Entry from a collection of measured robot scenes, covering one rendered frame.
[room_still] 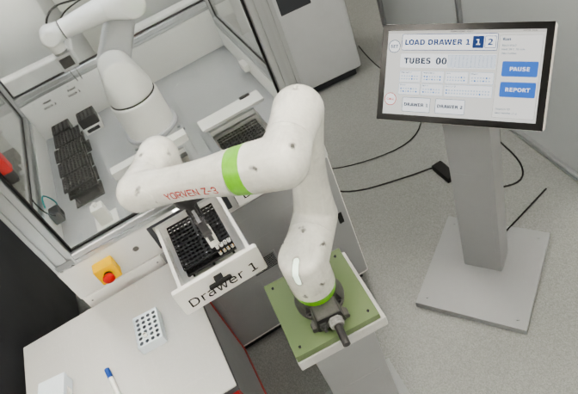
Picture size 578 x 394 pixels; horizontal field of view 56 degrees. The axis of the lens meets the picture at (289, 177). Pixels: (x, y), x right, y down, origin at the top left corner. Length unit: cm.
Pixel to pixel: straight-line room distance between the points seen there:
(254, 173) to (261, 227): 97
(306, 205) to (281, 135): 37
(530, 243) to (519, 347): 49
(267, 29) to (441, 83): 57
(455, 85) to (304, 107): 70
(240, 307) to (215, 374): 71
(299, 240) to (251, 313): 99
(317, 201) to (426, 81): 59
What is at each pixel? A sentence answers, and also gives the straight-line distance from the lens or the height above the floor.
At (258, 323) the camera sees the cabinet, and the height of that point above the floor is 16.
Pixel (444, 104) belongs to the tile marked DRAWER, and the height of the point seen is 101.
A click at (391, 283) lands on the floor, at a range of 259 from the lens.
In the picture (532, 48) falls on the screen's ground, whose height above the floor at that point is 114.
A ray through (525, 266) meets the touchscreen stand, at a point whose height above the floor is 4.
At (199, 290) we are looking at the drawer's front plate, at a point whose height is 89.
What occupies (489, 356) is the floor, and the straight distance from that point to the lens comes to 238.
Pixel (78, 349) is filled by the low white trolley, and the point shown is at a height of 76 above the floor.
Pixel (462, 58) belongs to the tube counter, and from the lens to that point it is 179.
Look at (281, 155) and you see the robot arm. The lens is 111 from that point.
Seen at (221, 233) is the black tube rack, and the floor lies 87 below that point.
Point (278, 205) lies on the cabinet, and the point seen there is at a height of 71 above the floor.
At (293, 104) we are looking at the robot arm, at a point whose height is 144.
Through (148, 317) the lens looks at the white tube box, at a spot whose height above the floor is 80.
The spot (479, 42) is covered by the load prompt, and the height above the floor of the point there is 115.
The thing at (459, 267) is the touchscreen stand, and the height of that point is 4.
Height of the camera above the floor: 212
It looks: 41 degrees down
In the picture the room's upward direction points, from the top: 24 degrees counter-clockwise
